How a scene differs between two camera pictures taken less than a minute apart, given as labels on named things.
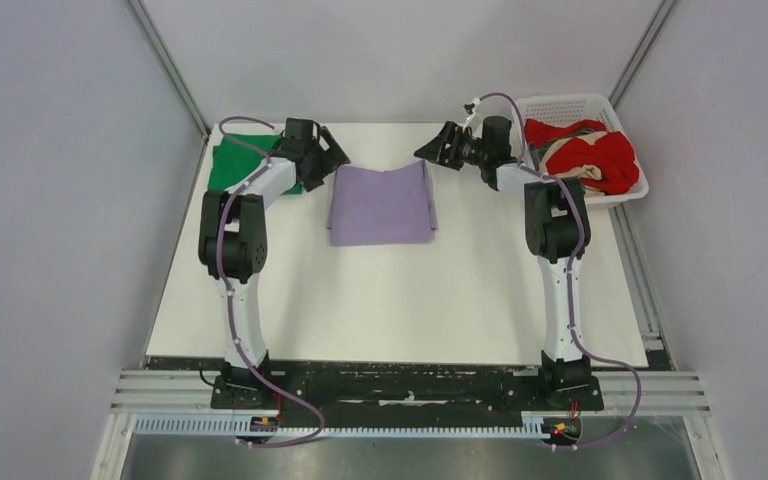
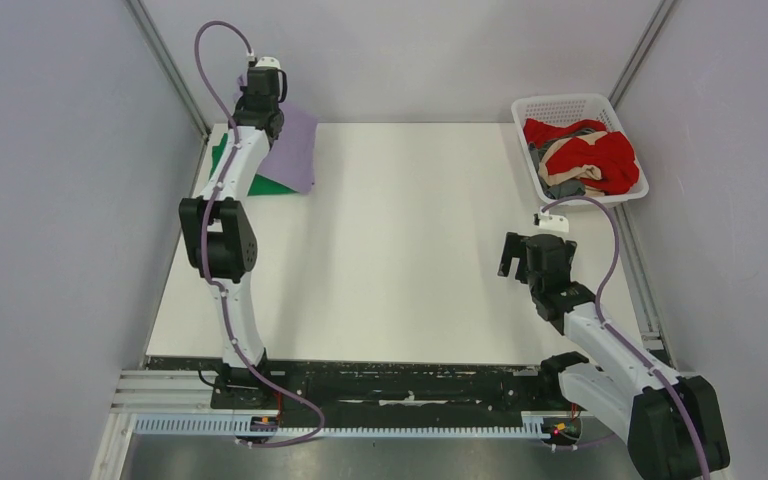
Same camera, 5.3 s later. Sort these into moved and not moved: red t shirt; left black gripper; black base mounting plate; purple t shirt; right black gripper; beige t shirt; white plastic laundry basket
Moved: purple t shirt; left black gripper; right black gripper
Not moved: red t shirt; white plastic laundry basket; beige t shirt; black base mounting plate
